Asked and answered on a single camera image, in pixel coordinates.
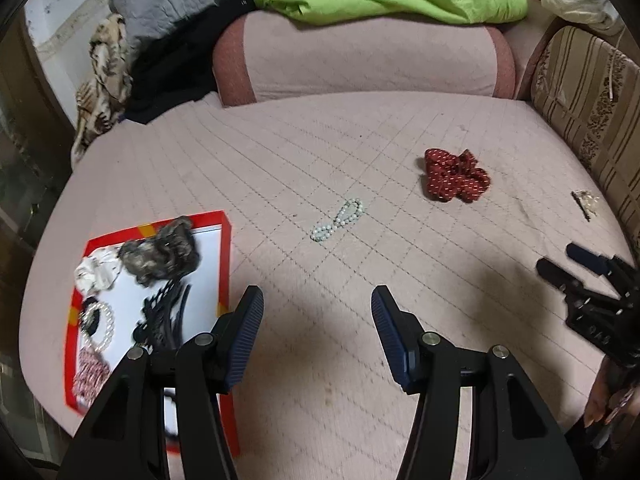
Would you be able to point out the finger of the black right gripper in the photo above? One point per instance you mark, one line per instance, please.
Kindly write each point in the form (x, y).
(556, 276)
(596, 264)

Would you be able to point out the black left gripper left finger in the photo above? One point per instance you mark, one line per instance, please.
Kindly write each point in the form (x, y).
(234, 337)

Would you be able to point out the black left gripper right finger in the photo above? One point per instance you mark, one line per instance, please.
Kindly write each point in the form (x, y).
(400, 334)

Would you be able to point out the black hair claw clip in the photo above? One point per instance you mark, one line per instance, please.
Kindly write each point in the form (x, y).
(161, 327)

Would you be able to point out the dark grey sheer scrunchie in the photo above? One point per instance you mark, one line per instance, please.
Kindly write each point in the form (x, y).
(170, 254)

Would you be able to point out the pink plaid scrunchie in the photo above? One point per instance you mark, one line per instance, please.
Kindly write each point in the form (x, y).
(91, 374)

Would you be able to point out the white cherry print scrunchie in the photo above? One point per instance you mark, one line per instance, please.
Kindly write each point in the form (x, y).
(98, 271)

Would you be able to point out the right hand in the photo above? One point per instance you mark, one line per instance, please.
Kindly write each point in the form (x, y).
(602, 397)

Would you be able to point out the red white tray box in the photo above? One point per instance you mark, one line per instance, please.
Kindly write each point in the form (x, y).
(153, 287)

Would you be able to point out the red patterned scrunchie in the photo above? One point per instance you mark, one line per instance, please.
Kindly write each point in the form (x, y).
(449, 176)

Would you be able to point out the beige striped pillow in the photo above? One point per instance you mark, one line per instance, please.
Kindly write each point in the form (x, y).
(588, 91)

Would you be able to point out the leopard print cloth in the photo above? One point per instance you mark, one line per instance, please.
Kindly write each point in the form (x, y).
(101, 99)

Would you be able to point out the black cloth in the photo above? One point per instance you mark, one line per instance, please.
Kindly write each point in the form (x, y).
(178, 68)

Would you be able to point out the dark wooden cabinet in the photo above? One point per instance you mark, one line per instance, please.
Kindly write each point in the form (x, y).
(35, 141)

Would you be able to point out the pink bolster pillow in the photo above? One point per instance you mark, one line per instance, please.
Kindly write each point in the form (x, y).
(264, 56)

